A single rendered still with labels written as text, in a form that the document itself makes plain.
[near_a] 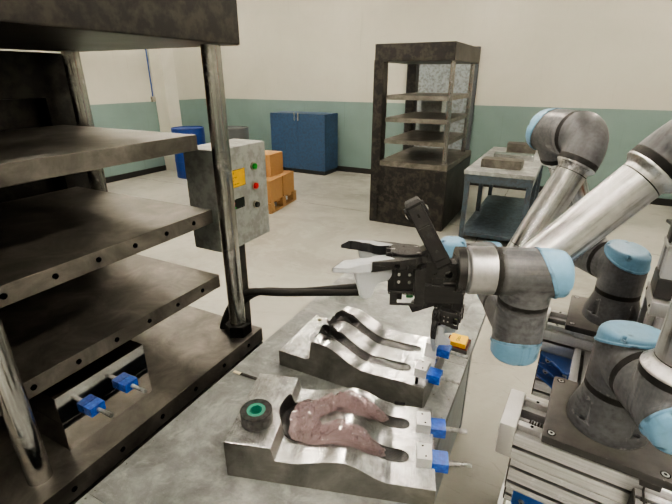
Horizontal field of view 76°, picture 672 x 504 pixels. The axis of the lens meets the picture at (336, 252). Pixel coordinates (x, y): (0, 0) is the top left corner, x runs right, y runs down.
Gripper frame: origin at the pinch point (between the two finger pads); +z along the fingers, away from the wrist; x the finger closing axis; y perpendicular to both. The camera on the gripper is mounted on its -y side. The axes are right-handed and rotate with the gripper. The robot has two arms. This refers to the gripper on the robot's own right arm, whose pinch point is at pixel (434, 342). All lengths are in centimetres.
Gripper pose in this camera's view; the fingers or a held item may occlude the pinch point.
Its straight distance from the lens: 142.6
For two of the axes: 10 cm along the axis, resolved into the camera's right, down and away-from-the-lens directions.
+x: 4.6, -3.4, 8.2
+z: 0.0, 9.2, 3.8
